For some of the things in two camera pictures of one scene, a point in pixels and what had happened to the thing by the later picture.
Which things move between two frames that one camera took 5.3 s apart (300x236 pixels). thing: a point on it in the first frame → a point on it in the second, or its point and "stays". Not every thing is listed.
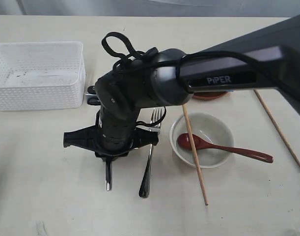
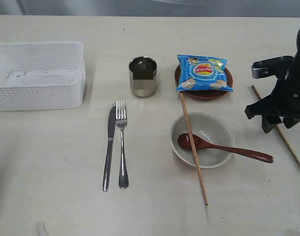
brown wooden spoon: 184,141 stays
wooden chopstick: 196,155 stays
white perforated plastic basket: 38,76 stays
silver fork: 144,187 → 121,120
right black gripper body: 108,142 → 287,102
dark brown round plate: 208,95 stays
